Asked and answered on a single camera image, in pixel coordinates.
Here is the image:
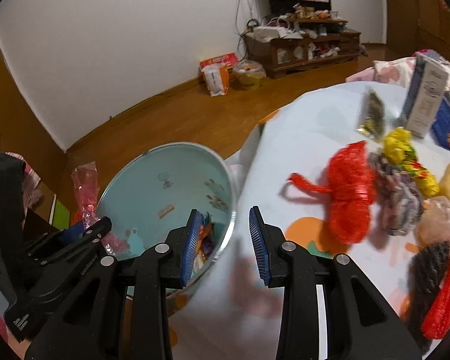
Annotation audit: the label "pink heart print blanket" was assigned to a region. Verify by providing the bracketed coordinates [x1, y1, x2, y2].
[346, 49, 450, 87]

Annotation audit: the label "tall white grey box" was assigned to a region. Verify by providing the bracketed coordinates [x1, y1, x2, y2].
[401, 53, 450, 139]

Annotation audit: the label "red mesh bag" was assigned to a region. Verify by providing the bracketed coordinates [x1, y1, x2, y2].
[287, 140, 377, 245]

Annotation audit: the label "white cardboard box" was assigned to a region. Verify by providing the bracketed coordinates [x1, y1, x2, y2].
[254, 25, 286, 40]

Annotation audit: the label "dark gold foil packet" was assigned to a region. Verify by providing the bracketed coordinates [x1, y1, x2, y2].
[356, 88, 387, 139]

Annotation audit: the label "pink plastic bag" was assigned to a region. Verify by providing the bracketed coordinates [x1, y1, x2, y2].
[70, 161, 100, 229]

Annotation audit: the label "orange plastic package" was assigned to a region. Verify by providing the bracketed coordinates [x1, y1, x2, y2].
[199, 52, 238, 72]

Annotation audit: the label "blue carton box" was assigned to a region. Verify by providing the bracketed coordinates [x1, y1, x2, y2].
[431, 82, 450, 154]

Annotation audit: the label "cluster of small jars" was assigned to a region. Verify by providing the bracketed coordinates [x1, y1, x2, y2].
[294, 4, 340, 19]

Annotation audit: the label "clear plastic bag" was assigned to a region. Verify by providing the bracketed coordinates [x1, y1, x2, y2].
[414, 197, 450, 248]

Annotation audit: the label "white hanging cables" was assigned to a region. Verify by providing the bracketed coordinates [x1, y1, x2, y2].
[234, 0, 257, 31]

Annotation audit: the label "light blue round bin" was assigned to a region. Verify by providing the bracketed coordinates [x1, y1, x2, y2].
[94, 142, 238, 301]

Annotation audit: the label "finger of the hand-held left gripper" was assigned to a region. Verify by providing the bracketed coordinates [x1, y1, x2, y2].
[28, 216, 112, 289]
[58, 220, 86, 242]

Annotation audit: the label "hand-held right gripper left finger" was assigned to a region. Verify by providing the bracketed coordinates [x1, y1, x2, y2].
[24, 208, 205, 360]

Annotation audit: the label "wooden wardrobe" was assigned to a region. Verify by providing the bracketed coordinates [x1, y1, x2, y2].
[382, 0, 450, 51]

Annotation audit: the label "yellow foil wrapper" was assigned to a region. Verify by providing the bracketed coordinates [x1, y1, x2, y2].
[382, 127, 441, 197]

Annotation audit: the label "orange white bag on floor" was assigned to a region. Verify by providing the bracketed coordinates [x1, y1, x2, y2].
[202, 64, 231, 97]

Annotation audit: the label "grey purple wrapper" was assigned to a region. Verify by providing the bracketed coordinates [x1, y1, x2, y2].
[368, 152, 424, 237]

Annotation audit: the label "black television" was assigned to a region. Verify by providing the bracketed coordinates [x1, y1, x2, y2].
[269, 0, 331, 16]

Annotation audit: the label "orange foil wrapper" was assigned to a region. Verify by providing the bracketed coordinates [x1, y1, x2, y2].
[195, 214, 218, 267]

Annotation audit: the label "green board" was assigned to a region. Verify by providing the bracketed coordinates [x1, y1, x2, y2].
[50, 195, 77, 231]

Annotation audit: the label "wooden tv cabinet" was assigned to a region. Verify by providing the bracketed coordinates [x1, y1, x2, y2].
[244, 17, 362, 79]

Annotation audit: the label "clear plastic container on floor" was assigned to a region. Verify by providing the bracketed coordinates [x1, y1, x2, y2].
[232, 60, 266, 91]

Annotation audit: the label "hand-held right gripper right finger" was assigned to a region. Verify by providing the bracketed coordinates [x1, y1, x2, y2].
[248, 205, 422, 360]

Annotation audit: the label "black mesh scrubber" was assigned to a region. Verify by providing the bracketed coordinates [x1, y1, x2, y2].
[405, 241, 450, 346]

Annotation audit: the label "pink striped cloth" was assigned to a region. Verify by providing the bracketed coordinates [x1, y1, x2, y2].
[7, 152, 42, 211]

